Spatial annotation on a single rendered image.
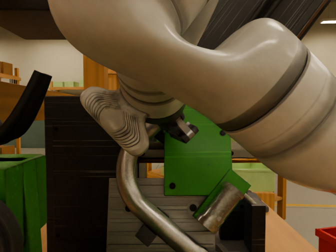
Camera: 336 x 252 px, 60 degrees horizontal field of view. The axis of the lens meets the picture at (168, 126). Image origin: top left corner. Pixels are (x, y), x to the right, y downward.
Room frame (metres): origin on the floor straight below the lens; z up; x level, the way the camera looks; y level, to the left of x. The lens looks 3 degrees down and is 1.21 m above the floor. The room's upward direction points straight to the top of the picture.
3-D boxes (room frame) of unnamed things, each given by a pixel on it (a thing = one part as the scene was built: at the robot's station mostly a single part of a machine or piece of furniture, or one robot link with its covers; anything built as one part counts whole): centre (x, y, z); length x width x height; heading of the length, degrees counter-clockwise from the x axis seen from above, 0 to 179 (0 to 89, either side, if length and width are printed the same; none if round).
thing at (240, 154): (0.69, -0.09, 1.11); 0.39 x 0.16 x 0.03; 91
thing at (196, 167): (0.54, -0.05, 1.17); 0.13 x 0.12 x 0.20; 1
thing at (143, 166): (0.72, 0.15, 1.07); 0.30 x 0.18 x 0.34; 1
